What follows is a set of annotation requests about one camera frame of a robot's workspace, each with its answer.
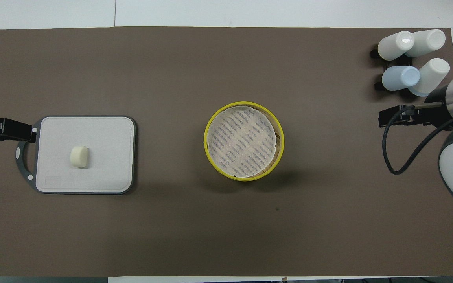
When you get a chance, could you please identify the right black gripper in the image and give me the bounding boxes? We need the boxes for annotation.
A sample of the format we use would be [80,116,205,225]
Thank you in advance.
[379,85,449,128]

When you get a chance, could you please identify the white cutting board grey rim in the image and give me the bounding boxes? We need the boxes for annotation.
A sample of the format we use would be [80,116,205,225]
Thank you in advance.
[15,115,136,195]

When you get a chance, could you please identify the light blue plastic cup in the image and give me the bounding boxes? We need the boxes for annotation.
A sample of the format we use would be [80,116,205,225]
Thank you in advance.
[382,66,420,92]

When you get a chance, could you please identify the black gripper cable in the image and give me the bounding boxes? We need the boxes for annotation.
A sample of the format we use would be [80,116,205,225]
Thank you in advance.
[382,105,453,175]

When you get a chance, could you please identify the black cup rack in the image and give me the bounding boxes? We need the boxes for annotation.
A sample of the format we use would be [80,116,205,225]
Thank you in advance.
[370,45,414,92]

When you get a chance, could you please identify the white steamed bun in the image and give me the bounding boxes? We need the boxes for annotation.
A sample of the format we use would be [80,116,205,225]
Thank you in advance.
[70,146,89,169]

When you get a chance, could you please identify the white cup bluish base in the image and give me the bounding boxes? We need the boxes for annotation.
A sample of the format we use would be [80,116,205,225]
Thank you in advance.
[409,58,450,97]

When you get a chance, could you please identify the white plastic cup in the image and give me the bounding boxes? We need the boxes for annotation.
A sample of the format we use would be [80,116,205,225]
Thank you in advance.
[405,29,446,58]
[378,31,415,61]

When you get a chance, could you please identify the perforated white steamer liner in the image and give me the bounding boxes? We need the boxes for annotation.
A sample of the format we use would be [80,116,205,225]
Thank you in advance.
[207,105,279,178]

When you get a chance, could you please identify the brown table mat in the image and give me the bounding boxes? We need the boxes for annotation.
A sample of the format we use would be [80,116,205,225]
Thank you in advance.
[0,27,453,277]

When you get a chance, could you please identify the yellow rimmed bamboo steamer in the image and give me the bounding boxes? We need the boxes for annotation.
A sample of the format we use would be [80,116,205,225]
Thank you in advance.
[204,101,285,182]

